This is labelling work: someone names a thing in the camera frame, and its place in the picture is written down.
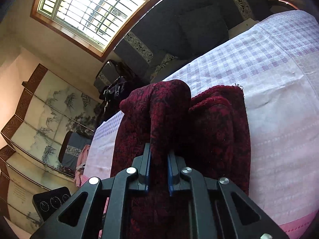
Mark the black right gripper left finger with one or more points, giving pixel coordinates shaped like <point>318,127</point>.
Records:
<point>97,209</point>

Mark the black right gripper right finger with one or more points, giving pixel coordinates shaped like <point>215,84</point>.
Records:
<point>218,208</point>

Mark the dark red patterned garment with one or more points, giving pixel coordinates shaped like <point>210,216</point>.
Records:
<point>210,131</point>

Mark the painted folding screen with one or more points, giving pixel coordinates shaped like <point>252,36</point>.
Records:
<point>47,110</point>

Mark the black bag on chair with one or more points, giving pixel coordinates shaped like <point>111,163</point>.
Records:
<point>112,97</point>

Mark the pink lavender checked bedsheet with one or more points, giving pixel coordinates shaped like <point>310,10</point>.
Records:
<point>275,63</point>

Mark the dark grey pillow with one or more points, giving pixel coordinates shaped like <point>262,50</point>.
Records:
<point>204,29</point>

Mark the wood framed barred window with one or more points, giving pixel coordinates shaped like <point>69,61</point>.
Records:
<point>96,26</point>

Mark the dark grey upholstered headboard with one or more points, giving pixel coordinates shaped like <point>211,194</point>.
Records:
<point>174,32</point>

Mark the round wooden side table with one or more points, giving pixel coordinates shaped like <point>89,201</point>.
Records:
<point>282,3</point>

